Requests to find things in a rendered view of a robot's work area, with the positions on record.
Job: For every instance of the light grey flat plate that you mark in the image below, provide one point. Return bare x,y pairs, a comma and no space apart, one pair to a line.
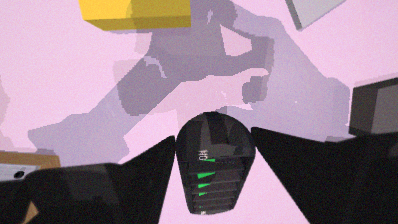
303,12

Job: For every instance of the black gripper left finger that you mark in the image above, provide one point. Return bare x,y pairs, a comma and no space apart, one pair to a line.
134,190

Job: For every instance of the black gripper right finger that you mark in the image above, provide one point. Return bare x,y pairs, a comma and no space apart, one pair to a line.
324,180

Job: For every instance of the dark grey rounded unit with white label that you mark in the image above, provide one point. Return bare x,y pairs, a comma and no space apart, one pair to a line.
215,153

